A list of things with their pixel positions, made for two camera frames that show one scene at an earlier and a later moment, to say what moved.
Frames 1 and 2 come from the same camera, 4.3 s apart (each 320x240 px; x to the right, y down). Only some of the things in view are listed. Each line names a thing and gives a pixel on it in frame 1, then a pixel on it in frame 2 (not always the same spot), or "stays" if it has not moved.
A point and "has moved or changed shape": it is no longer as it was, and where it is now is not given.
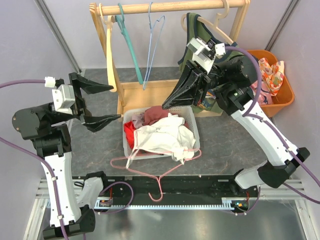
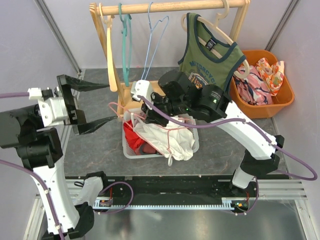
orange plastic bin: x=285 y=97 stays
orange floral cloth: x=272 y=75 stays
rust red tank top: x=154 y=113 has moved or changed shape
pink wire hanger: x=160 y=178 to x=168 y=129
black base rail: x=174 y=186 stays
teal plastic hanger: x=121 y=18 has moved or changed shape
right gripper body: x=209 y=78 to x=159 y=117
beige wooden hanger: x=111 y=70 stays
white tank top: x=167 y=135 has moved or changed shape
